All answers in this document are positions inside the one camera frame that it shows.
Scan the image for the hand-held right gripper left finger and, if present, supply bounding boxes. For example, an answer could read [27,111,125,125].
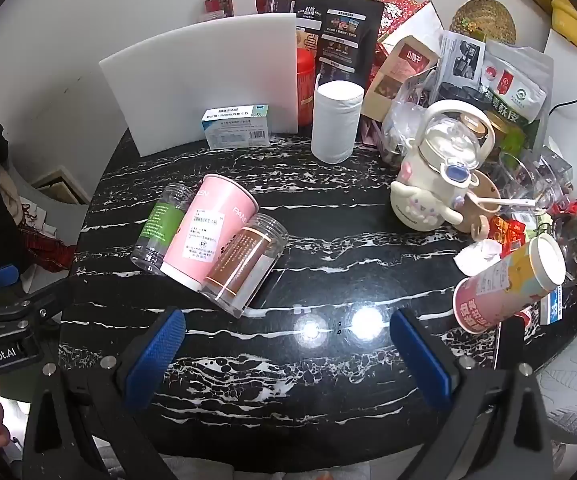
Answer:
[21,306,187,480]

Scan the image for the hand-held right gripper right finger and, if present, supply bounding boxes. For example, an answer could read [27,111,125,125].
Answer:
[390,307,569,480]

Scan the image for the pink yellow paper cup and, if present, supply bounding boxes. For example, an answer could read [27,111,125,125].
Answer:
[453,235,567,335]

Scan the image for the brown cup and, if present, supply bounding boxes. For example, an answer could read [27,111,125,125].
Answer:
[456,170,502,233]

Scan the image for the white cup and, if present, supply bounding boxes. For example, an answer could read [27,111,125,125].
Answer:
[311,80,364,164]

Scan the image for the pile of clothes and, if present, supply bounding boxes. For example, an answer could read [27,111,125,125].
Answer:
[0,125,76,271]

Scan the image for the crumpled white tissue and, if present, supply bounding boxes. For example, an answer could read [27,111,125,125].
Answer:
[455,240,504,276]

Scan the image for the clear jar brown label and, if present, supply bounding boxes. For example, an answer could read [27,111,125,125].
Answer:
[199,213,289,317]

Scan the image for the clear jar green label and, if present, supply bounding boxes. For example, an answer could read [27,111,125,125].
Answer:
[131,183,194,275]

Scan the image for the red snack packet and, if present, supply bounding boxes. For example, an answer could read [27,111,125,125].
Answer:
[489,215,527,247]

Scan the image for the white spoon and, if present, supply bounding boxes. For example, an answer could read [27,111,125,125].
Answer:
[471,197,539,211]

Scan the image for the cream cartoon kettle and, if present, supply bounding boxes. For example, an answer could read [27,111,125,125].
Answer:
[390,100,497,233]

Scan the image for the clear glass jar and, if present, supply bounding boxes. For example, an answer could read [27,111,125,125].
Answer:
[499,149,574,211]

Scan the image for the clear plastic bag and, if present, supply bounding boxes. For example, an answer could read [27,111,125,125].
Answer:
[381,72,439,166]

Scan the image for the white blue medicine box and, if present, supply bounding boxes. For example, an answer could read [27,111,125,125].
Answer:
[201,104,270,150]

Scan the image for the green jar gold lid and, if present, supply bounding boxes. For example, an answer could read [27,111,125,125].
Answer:
[483,110,527,157]

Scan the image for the white foam board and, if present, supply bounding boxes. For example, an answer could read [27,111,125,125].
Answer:
[98,14,302,157]

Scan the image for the brown snack pouch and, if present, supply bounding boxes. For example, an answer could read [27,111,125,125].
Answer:
[361,35,442,123]

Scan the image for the green white tea pouch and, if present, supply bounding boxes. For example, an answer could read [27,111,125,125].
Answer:
[481,42,554,128]

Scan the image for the red tin can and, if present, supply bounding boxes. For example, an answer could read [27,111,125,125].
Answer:
[296,47,319,128]

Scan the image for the grey photo pouch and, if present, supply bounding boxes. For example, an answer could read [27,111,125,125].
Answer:
[431,30,487,106]

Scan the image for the black coffee bag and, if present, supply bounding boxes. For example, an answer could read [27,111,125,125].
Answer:
[295,0,385,106]

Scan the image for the white paper bag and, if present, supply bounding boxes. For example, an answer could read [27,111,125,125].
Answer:
[379,0,444,61]

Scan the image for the woven straw basket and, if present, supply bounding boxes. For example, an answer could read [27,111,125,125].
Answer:
[450,0,517,46]

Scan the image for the clear jar red contents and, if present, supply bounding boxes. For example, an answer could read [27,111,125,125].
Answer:
[202,0,234,23]

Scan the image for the red paper bag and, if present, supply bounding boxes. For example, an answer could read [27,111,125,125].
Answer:
[313,0,429,58]

